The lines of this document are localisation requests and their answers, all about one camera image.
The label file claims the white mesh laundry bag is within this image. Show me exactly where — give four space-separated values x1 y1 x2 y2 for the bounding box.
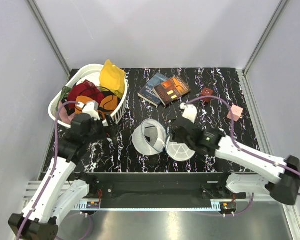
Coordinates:
132 119 196 162

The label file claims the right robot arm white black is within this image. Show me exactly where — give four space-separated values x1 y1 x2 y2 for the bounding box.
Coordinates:
171 117 300 206

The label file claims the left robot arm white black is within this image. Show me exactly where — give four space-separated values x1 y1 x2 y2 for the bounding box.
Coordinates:
8 113 116 240

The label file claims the orange black bra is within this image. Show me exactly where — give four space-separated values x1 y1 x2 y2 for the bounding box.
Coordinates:
76 91 121 120

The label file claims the white plastic laundry basket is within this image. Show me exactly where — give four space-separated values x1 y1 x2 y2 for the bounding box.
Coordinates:
48 64 129 125

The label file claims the dark red bra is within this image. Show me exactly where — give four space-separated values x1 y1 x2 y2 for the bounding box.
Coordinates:
67 82 105 104

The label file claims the yellow bra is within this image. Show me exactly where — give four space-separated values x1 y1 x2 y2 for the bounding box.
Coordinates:
99 59 126 95

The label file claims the pink garment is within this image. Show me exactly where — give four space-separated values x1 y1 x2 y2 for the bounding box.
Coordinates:
58 101 73 125

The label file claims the orange dark paperback book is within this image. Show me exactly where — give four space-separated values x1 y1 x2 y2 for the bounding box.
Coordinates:
153 75 191 107

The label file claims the dark red cube adapter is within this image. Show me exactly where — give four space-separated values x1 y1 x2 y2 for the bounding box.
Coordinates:
200 87 214 104

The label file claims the blue paperback book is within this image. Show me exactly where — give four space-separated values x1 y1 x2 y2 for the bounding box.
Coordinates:
138 72 169 107

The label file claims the pink cube adapter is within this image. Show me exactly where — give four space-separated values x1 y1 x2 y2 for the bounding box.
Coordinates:
227 105 244 122

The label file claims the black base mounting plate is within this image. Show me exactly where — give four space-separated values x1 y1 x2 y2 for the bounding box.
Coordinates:
74 172 247 211

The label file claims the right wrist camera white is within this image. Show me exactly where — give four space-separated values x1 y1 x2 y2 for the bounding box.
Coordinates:
180 102 198 124

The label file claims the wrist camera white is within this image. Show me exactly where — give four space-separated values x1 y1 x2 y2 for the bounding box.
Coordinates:
77 101 101 120
180 102 198 124

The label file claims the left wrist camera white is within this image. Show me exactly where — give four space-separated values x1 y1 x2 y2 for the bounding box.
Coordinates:
77 101 101 120

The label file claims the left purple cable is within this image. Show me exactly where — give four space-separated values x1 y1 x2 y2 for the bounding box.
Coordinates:
15 101 94 240

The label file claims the green garment strap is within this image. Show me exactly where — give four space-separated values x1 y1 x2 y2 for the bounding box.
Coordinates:
60 85 71 103

